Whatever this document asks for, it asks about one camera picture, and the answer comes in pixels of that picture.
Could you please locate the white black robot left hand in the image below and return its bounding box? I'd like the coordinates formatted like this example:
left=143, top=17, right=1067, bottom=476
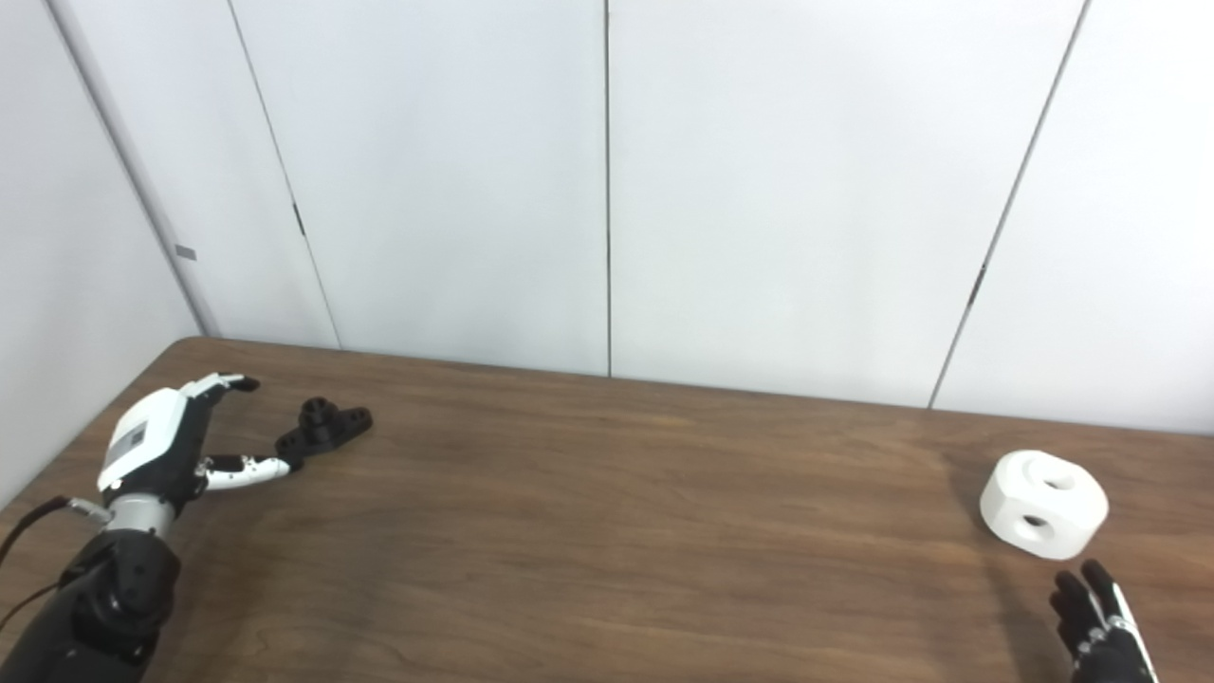
left=99, top=373, right=291, bottom=508

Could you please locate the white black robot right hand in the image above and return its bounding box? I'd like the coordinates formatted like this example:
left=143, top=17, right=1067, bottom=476
left=1049, top=559, right=1160, bottom=683

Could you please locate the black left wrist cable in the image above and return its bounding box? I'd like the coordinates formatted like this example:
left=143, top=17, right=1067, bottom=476
left=0, top=495, right=113, bottom=570

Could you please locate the black flanged holder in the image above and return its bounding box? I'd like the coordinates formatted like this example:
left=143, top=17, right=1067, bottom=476
left=275, top=397, right=373, bottom=472

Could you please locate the round white piece with holes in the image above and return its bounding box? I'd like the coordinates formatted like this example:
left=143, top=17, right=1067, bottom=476
left=980, top=450, right=1110, bottom=560

